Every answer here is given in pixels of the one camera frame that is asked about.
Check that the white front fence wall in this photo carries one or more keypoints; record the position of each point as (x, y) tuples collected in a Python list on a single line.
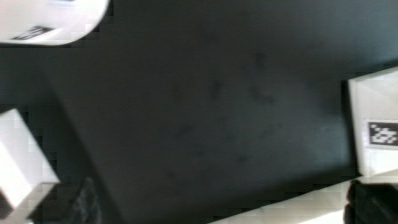
[(314, 208)]

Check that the white left fence wall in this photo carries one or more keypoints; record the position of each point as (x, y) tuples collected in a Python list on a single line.
[(28, 175)]

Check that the white lamp shade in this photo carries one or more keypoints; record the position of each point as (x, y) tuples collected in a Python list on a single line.
[(49, 22)]

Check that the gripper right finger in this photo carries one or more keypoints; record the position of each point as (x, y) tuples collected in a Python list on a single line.
[(372, 207)]

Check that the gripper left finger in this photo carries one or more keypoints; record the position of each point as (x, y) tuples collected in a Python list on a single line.
[(70, 205)]

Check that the white fence wall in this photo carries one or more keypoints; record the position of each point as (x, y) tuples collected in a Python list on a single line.
[(28, 175), (314, 208)]

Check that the white lamp base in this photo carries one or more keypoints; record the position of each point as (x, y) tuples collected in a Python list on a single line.
[(374, 104)]

